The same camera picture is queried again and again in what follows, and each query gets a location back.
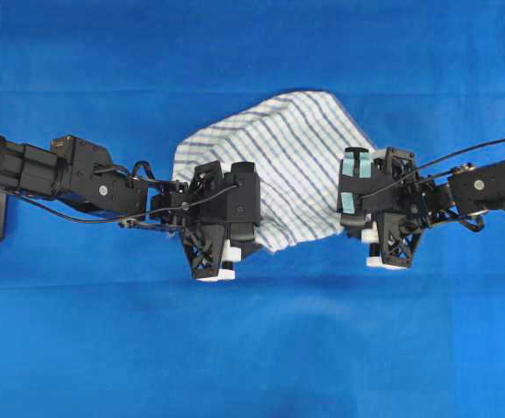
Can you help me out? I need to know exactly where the white blue striped towel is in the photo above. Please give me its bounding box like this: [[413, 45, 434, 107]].
[[172, 91, 376, 253]]

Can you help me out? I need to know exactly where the black camera cable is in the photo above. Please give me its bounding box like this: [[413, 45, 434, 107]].
[[356, 135, 505, 202], [12, 182, 242, 225]]

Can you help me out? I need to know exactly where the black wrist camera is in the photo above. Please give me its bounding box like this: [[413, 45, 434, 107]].
[[223, 162, 261, 242], [337, 147, 387, 228]]

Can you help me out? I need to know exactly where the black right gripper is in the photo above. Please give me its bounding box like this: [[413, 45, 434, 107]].
[[360, 147, 448, 270]]

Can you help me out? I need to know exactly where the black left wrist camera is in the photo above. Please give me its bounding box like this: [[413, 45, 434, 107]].
[[223, 162, 261, 242]]

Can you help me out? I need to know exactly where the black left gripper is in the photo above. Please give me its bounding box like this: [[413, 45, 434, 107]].
[[150, 161, 240, 282]]

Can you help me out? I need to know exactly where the black right camera cable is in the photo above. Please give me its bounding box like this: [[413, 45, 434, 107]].
[[356, 135, 505, 202]]

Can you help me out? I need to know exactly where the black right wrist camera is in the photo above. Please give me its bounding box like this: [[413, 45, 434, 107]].
[[337, 147, 387, 228]]

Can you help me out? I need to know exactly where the black left camera cable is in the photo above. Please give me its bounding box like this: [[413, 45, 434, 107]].
[[12, 182, 242, 225]]

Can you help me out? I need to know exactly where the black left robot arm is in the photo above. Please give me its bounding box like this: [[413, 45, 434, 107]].
[[0, 135, 259, 282]]

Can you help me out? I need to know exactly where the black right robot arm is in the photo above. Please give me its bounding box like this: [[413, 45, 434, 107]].
[[360, 152, 505, 270]]

